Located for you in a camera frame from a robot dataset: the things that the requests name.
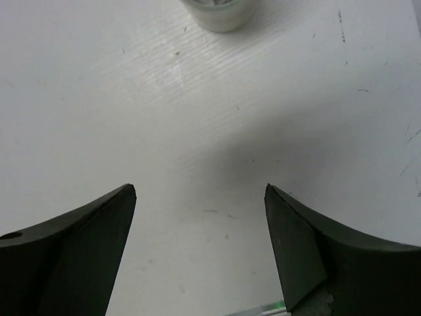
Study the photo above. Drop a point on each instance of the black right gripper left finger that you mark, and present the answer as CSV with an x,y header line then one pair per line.
x,y
68,264

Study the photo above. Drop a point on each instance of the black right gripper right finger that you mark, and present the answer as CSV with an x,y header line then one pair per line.
x,y
328,268

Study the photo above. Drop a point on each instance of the black lid white powder jar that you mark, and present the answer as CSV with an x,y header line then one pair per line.
x,y
221,16

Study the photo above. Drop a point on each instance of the aluminium front rail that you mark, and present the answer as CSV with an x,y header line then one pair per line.
x,y
275,308

